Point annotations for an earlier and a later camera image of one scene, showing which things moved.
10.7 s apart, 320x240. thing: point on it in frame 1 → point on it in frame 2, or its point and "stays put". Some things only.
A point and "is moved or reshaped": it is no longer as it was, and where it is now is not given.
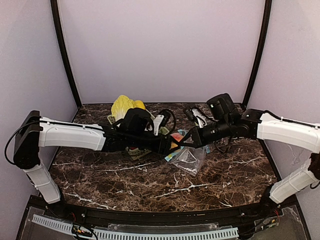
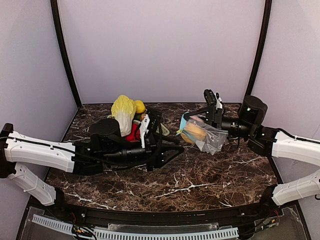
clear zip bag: x=190 y=160 → x=207 y=138
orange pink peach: x=177 y=137 is moved or reshaped
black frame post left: x=55 y=14 stays put
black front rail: x=123 y=217 stays put
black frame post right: x=266 y=20 stays put
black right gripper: x=196 y=135 → x=216 y=118
